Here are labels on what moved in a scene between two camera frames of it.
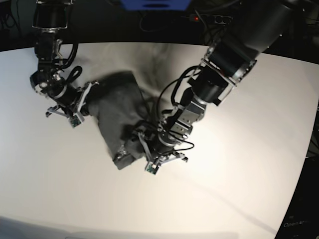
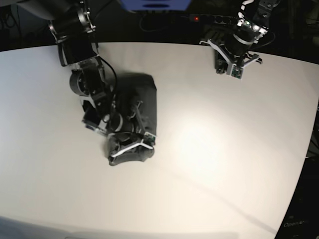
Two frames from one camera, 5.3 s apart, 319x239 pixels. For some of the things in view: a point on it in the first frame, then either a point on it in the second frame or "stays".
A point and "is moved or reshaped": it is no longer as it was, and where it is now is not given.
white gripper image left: (75, 117) → (148, 141)
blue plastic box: (156, 5) stays
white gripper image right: (152, 166) → (222, 60)
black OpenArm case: (301, 220) stays
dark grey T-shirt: (118, 103) is moved or reshaped
